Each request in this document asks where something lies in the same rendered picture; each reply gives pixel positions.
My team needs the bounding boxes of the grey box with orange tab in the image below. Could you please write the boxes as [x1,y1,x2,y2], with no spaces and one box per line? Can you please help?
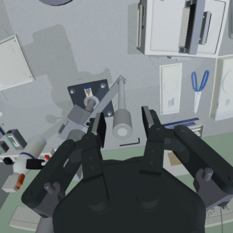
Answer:
[1,173,26,193]

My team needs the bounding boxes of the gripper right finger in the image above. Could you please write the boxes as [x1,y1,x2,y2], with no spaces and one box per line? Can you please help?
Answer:
[136,105,233,208]

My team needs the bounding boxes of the dark round disc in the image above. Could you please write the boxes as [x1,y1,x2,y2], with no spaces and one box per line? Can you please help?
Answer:
[37,0,74,6]

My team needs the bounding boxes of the blue handled scissors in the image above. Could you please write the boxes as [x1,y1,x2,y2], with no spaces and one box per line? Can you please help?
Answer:
[191,70,210,114]

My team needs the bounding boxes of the black plug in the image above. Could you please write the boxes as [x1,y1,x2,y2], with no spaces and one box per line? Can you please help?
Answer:
[2,157,15,166]

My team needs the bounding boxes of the white power strip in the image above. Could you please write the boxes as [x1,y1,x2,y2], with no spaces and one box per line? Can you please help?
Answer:
[0,147,55,163]

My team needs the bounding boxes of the flat grey block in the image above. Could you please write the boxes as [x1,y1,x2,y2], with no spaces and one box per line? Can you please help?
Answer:
[9,206,42,232]

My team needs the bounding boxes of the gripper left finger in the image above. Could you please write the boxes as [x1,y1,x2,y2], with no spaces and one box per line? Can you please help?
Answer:
[21,112,110,210]

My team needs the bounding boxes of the grey brace bar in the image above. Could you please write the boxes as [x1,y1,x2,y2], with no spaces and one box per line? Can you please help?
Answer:
[84,75,127,128]

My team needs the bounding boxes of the grey mount head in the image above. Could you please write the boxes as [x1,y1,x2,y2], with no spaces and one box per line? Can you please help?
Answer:
[58,104,95,143]

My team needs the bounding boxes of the pale grey tray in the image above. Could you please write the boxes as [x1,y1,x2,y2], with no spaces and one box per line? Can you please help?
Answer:
[0,34,36,91]

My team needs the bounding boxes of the white box with blue stripes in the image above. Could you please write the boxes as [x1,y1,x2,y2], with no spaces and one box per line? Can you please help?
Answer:
[161,117,205,139]

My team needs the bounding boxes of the small white sterile pouch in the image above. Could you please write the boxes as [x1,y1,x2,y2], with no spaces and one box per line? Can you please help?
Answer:
[159,63,183,116]

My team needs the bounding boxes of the black hex key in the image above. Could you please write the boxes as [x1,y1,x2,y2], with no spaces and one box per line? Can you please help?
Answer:
[119,137,140,147]

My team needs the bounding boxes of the white infusion pump body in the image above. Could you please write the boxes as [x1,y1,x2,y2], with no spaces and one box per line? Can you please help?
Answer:
[136,0,227,59]

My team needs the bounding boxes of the white cylinder with blue ring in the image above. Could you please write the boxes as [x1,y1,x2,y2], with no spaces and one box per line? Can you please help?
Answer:
[13,134,47,175]

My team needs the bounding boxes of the dark square base plate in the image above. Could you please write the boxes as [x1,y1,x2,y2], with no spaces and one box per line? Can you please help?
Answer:
[67,79,115,117]

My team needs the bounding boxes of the white wall socket plate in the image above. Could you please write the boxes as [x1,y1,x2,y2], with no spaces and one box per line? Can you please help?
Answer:
[205,205,233,229]

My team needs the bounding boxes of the black ribbed clip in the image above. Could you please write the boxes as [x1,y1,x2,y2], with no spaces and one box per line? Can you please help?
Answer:
[26,158,46,170]

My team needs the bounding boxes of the white box with tan pad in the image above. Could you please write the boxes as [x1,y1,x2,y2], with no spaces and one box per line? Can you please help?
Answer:
[162,150,194,177]

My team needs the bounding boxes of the grey battery pack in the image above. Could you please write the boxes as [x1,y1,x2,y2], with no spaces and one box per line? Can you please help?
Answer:
[4,129,27,151]

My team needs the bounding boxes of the grey pole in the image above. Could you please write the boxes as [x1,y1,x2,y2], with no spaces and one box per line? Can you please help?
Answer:
[85,96,97,112]

